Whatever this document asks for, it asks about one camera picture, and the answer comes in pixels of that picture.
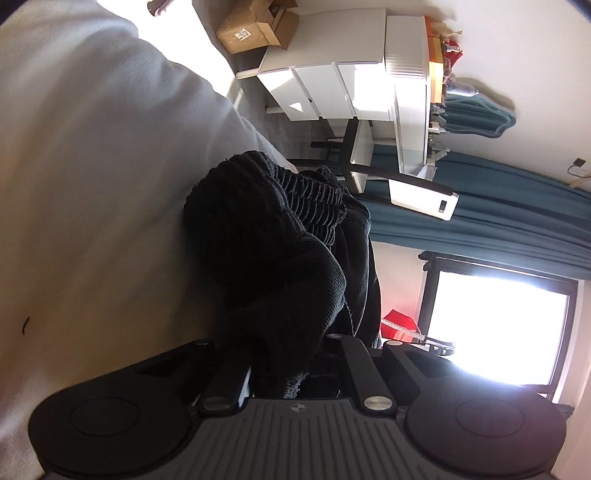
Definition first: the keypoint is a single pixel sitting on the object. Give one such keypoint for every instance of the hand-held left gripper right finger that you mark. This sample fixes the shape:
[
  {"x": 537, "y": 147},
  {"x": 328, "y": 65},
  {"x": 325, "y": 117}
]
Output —
[{"x": 358, "y": 369}]

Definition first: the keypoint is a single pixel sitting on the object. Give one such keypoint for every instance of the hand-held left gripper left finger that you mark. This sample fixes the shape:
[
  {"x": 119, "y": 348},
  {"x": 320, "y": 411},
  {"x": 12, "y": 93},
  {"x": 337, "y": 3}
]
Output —
[{"x": 227, "y": 373}]

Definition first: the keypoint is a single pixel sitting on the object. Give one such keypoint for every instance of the black smooth garment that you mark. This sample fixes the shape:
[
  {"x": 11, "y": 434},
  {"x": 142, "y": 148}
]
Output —
[{"x": 362, "y": 258}]

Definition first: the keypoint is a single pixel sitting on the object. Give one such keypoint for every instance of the black knit sweater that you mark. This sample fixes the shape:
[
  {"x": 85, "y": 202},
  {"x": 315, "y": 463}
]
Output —
[{"x": 277, "y": 258}]

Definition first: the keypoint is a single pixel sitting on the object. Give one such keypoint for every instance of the red bag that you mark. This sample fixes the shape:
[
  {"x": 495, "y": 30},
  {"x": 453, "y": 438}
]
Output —
[{"x": 399, "y": 323}]

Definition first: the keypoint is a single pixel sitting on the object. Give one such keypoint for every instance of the black framed window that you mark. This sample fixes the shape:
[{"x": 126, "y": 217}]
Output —
[{"x": 498, "y": 323}]

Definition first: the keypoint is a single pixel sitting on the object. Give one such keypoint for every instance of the black chair with white seat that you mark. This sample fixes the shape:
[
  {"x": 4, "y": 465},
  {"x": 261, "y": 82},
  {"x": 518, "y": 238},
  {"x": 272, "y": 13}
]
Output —
[{"x": 415, "y": 194}]

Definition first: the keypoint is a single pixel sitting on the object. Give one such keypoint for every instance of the small black thread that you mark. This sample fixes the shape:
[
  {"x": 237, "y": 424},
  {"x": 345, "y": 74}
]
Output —
[{"x": 25, "y": 325}]

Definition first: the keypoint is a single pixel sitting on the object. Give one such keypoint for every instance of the teal curtain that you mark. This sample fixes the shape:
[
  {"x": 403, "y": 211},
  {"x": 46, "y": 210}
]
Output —
[{"x": 498, "y": 217}]

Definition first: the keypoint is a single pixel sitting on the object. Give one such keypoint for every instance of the teal hanging towel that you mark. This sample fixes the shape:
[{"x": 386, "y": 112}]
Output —
[{"x": 480, "y": 115}]

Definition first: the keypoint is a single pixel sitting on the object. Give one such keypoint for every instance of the white desk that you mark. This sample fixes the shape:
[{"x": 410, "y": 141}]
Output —
[{"x": 411, "y": 92}]

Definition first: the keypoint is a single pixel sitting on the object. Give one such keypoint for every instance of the white drawer cabinet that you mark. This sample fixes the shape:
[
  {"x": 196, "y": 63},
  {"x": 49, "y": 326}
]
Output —
[{"x": 323, "y": 74}]

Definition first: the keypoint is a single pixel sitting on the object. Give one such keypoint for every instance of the orange box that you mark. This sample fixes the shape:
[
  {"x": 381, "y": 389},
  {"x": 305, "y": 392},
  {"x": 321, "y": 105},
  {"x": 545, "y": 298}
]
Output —
[{"x": 436, "y": 60}]

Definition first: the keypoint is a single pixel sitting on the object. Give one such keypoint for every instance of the cardboard box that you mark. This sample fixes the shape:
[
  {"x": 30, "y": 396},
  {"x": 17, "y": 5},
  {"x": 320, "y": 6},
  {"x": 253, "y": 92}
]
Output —
[{"x": 254, "y": 25}]

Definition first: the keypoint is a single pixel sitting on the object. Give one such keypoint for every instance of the wall socket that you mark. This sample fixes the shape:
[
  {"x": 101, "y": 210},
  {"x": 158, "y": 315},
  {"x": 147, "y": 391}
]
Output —
[{"x": 579, "y": 166}]

